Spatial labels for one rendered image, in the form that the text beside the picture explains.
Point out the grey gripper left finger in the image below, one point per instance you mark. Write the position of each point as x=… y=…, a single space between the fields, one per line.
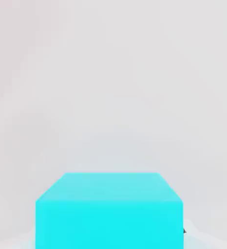
x=25 y=243

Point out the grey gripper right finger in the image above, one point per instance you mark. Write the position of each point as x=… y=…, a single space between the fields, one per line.
x=193 y=239

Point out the small cyan cube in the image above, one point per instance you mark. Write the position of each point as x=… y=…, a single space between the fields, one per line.
x=109 y=221

